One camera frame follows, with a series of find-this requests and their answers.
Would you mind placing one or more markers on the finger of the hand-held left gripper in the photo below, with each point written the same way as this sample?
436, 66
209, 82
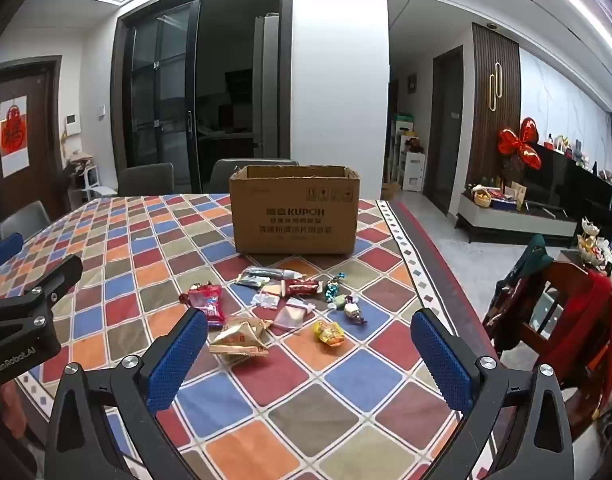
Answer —
55, 280
3, 254

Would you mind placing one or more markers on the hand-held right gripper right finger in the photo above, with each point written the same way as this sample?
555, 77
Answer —
441, 360

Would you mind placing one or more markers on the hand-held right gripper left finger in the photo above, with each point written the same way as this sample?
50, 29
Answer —
178, 360

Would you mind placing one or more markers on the long white brown sachet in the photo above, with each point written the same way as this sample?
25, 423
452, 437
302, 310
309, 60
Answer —
266, 275

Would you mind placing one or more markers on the blue foil candy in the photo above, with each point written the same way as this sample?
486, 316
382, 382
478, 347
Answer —
332, 289

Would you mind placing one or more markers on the brown cardboard box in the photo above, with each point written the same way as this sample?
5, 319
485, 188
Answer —
293, 220

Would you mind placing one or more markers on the grey dining chair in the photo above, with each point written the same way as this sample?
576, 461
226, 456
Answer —
145, 179
23, 220
220, 175

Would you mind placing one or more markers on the tan snack packet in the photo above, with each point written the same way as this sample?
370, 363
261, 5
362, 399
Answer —
238, 339

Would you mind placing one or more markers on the red candy bag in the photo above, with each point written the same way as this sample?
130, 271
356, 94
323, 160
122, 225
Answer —
205, 302

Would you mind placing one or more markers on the purple white wrapped candy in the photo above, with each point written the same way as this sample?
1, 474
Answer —
352, 310

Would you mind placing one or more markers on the white plastic stool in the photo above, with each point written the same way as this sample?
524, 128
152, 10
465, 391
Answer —
98, 185

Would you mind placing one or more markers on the small clear packet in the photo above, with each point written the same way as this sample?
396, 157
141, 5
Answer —
266, 301

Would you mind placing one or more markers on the yellow wrapped candy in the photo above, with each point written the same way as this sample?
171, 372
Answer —
328, 333

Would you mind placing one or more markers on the colourful chequered tablecloth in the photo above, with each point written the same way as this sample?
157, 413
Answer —
336, 410

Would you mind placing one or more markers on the pale green wrapped candy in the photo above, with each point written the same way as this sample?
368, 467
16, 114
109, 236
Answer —
338, 302

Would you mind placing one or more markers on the red white door poster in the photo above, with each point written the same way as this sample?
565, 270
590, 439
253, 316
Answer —
14, 135

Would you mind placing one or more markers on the small yellow packet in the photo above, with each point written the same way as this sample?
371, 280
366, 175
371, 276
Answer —
274, 288

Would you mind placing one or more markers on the dark green garment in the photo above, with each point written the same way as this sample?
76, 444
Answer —
523, 270

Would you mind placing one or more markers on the clear pink packet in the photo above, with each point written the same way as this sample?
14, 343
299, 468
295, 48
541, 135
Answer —
293, 316

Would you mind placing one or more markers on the wooden chair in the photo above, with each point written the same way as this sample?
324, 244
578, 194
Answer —
551, 300

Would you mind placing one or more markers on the dark brown entrance door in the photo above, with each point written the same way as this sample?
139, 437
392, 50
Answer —
45, 125

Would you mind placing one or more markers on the red snack bar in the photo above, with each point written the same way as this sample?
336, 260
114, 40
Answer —
301, 288

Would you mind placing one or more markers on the red garment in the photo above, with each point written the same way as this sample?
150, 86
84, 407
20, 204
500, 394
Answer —
586, 330

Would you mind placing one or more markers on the low white tv cabinet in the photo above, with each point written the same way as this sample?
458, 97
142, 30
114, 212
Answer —
511, 222

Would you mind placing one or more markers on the small fruit basket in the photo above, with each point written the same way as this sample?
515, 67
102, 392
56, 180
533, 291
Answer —
481, 197

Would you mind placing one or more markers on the small white cabinet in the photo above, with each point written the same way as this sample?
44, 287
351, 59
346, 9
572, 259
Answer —
414, 172

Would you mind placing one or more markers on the white gold flower ornament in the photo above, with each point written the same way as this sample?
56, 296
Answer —
593, 245

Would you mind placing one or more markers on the black framed sliding glass door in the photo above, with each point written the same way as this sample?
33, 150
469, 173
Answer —
155, 100

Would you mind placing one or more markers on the black television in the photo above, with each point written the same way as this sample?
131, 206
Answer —
571, 180

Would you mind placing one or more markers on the red bow foil balloon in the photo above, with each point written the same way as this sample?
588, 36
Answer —
516, 142

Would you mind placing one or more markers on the dark hallway door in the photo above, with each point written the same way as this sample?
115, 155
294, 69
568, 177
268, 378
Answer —
446, 130

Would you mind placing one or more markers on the row of small figurines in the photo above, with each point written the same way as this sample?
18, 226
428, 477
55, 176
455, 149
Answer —
576, 152

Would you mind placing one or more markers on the white wall intercom panel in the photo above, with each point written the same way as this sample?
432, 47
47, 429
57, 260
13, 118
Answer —
73, 125

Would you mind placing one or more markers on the small framed wall picture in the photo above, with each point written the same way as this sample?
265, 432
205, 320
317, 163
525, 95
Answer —
412, 84

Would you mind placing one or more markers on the gold loop wall ornament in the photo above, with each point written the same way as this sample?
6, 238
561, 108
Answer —
495, 87

